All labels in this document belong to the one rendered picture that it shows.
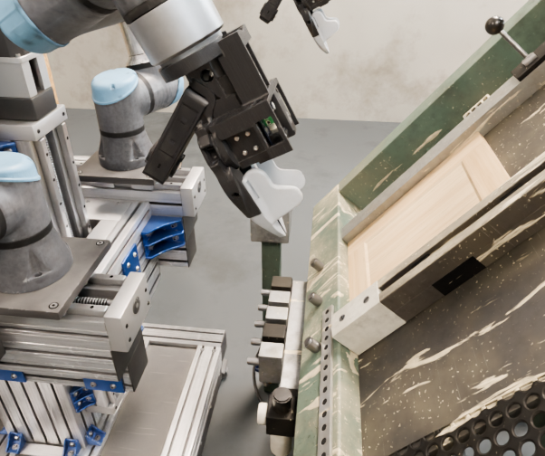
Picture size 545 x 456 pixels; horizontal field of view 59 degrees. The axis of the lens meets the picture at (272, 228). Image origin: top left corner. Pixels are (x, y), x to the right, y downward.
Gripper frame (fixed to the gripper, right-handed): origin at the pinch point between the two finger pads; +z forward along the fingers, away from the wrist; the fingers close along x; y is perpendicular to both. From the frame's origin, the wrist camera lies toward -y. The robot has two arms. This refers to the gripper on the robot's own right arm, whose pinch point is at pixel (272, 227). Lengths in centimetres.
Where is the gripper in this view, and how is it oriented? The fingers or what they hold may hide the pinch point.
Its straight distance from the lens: 53.1
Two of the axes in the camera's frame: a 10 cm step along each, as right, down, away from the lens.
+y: 8.8, -3.3, -3.5
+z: 4.6, 7.7, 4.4
